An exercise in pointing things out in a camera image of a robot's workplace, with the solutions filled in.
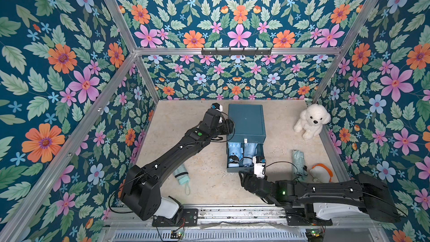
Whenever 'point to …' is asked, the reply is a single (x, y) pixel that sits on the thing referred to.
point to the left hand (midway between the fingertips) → (232, 123)
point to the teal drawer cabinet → (249, 121)
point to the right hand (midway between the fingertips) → (242, 175)
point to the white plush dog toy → (312, 120)
